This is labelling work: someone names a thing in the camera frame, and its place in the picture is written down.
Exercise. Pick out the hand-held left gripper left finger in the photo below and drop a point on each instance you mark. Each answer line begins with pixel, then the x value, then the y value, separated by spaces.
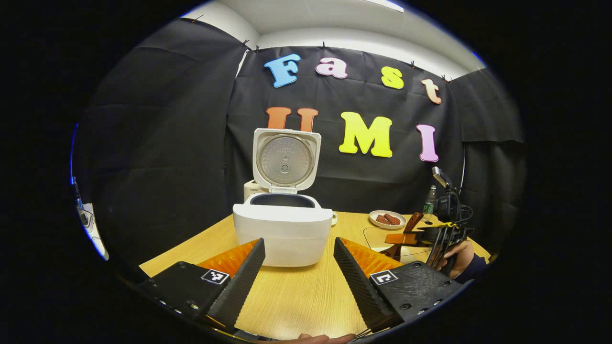
pixel 241 282

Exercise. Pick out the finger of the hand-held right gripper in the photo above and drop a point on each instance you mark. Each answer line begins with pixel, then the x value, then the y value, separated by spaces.
pixel 400 238

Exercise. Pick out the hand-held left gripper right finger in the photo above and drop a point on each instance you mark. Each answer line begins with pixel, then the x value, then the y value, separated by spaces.
pixel 356 282

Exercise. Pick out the clear rice container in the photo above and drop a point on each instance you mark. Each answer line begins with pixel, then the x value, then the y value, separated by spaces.
pixel 406 253

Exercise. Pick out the brown wooden spoon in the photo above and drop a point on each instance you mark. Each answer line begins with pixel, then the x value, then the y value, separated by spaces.
pixel 410 224

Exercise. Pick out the white rice cooker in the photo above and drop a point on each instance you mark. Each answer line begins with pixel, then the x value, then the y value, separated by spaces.
pixel 282 234

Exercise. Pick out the white round plate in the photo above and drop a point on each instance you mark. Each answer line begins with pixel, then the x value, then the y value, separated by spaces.
pixel 387 226

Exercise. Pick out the clear plastic water bottle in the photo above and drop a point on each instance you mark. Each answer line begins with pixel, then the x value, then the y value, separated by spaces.
pixel 429 203

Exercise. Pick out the brown meat piece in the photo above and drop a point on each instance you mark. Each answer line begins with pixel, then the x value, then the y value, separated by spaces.
pixel 381 220
pixel 393 220

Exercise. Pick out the white side table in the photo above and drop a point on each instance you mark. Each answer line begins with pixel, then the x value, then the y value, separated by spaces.
pixel 95 234

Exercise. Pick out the black backdrop cloth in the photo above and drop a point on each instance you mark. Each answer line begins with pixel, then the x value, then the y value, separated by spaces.
pixel 167 143

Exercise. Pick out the ceiling light panel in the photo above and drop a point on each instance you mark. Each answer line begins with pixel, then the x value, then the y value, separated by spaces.
pixel 389 5

